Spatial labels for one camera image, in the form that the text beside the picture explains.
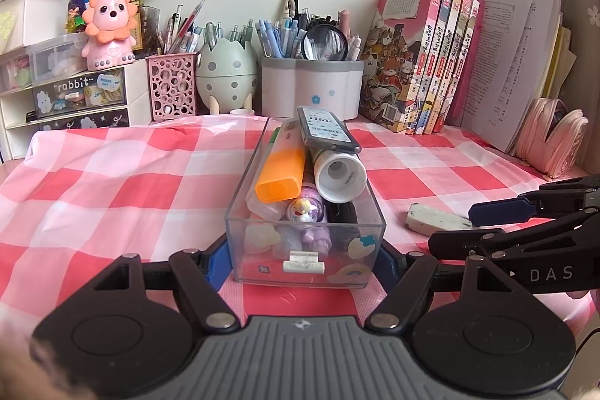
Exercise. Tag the black marker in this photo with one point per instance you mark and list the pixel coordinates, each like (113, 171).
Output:
(342, 212)

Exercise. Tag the cluster of blue black pens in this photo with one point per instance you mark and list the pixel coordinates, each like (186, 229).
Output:
(276, 39)

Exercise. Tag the green white glue stick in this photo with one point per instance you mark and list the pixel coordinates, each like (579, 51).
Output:
(340, 177)

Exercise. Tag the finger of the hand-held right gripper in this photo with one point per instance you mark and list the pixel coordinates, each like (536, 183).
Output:
(504, 211)
(459, 243)

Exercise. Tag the purple pen with figure cap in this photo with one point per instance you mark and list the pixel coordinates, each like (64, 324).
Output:
(304, 208)

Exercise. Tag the small colourful figurine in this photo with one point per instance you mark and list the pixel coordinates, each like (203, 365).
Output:
(76, 19)

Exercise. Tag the cluster of grey green pens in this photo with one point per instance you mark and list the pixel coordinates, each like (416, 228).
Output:
(213, 34)

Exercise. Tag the green egg pen holder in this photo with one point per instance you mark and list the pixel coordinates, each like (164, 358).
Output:
(225, 76)

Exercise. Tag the cluster of red white pens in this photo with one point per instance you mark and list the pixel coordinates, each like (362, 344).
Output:
(187, 25)

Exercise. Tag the pink scalloped holder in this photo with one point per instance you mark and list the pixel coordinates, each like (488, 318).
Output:
(539, 137)

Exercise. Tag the grey white pen holder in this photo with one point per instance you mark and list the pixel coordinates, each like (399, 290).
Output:
(309, 90)

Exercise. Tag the white drawer organizer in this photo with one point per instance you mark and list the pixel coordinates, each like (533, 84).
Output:
(138, 95)

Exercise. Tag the clear plastic box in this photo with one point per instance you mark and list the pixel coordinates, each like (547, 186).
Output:
(243, 269)

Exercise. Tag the comic book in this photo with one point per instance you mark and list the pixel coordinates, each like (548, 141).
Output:
(389, 53)
(447, 62)
(437, 62)
(468, 62)
(458, 62)

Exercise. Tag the clear storage bin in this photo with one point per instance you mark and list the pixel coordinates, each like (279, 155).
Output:
(56, 58)

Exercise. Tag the white storage box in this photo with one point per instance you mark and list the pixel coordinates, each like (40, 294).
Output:
(42, 15)

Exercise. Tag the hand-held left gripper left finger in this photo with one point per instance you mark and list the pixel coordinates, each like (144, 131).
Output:
(216, 264)

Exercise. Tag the green cap highlighter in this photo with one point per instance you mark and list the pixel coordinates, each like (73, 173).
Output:
(273, 136)

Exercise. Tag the magnifying glass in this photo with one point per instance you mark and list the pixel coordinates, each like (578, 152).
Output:
(326, 44)

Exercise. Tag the pink lion toy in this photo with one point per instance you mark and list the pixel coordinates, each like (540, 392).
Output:
(110, 15)

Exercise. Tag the pink lattice pen holder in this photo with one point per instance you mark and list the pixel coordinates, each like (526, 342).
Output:
(171, 86)

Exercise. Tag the white eraser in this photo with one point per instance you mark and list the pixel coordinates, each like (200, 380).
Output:
(433, 219)

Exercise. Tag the pale pink marker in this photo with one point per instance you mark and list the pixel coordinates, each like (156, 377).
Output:
(262, 210)

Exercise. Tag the small white plastic clip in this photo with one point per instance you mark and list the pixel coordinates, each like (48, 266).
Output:
(304, 262)

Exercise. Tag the red white checkered tablecloth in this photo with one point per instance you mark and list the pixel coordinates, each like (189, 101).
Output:
(117, 194)

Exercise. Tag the glass plant vase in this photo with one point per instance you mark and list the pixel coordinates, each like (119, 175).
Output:
(150, 30)

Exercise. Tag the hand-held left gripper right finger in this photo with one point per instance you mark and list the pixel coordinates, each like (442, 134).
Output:
(385, 266)

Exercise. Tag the stack of papers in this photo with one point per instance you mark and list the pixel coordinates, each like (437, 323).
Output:
(506, 53)

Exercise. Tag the orange highlighter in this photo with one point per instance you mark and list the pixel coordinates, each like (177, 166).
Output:
(281, 175)

